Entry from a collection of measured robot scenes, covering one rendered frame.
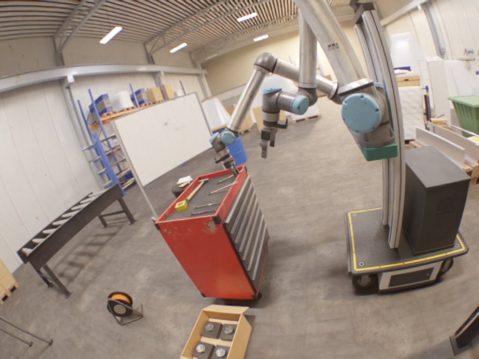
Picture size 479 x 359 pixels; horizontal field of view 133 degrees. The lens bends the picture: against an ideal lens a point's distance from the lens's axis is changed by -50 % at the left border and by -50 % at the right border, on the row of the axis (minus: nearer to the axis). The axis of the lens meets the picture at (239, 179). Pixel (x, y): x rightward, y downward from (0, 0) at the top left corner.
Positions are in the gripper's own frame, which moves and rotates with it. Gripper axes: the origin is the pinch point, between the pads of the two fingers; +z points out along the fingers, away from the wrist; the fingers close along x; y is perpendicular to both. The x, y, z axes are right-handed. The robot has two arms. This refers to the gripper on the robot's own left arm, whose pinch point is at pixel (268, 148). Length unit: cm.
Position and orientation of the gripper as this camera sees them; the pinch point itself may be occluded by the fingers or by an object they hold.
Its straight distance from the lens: 112.3
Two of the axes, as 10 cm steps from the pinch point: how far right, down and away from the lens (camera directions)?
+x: -4.4, 5.6, -7.0
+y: -9.0, -2.7, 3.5
